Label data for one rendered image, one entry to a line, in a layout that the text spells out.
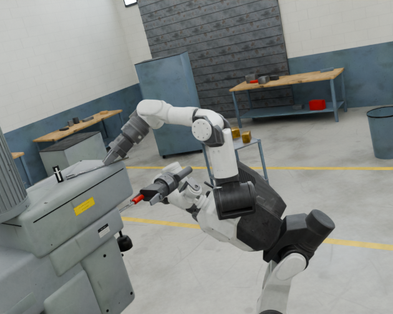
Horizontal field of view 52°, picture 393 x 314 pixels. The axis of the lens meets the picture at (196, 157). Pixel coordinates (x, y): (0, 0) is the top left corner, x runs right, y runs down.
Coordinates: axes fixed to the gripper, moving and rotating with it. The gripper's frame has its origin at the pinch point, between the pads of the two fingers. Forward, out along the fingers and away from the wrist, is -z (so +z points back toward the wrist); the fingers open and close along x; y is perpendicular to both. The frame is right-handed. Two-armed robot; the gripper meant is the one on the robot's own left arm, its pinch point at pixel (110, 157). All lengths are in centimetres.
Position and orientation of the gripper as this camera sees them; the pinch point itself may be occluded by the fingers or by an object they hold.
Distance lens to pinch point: 156.8
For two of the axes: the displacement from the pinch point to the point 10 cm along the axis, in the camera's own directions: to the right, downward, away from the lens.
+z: 6.6, -7.4, 1.1
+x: -3.8, -2.0, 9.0
